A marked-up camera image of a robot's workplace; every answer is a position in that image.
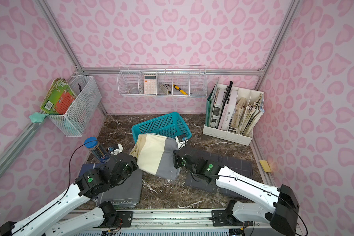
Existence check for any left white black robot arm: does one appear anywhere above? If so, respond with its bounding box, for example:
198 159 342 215
0 152 138 236

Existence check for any pink white book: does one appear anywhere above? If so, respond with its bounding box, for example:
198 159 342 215
218 88 238 131

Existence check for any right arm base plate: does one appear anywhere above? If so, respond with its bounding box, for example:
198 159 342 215
210 210 254 227

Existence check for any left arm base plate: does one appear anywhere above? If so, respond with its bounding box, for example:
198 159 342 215
98 211 134 229

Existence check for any yellow sticky note pad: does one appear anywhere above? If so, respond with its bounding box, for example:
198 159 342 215
259 160 272 173

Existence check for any mint green wall hook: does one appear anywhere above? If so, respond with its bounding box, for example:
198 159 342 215
29 112 49 123

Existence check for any green red booklet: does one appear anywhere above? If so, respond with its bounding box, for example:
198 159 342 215
40 78 77 115

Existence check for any plain grey pillowcase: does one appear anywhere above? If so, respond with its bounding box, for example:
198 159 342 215
96 170 143 208

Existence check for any blue lidded pencil jar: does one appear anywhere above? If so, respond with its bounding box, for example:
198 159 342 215
84 137 110 163

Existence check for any metal tape roll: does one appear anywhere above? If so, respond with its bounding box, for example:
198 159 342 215
128 86 140 95

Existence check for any teal plastic basket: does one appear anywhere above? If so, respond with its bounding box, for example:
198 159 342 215
131 112 192 143

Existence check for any beige grey pillowcase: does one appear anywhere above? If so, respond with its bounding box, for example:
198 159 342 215
130 134 180 181

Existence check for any pink white calculator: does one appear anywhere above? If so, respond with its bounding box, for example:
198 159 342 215
143 75 157 94

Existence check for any yellow utility knife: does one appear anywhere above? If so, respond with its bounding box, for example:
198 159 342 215
173 85 188 96

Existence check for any grey stapler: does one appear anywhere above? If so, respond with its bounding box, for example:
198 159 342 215
159 84 172 95

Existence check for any stack of paper envelopes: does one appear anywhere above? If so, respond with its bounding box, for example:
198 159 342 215
228 93 265 137

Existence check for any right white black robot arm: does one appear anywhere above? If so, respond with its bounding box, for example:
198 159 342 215
174 151 300 236

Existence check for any white file organizer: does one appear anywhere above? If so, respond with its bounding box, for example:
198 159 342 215
203 83 265 146

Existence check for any white wire wall shelf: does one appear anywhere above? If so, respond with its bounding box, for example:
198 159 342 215
117 65 208 98

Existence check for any green folder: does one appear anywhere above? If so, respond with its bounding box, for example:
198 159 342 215
205 81 219 127

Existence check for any white mesh wall basket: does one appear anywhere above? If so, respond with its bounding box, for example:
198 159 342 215
48 75 102 137

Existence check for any navy blue folded pillowcase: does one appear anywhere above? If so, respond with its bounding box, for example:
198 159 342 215
78 163 97 177

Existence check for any dark grey checked pillowcase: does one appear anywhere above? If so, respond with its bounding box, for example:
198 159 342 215
179 146 222 193

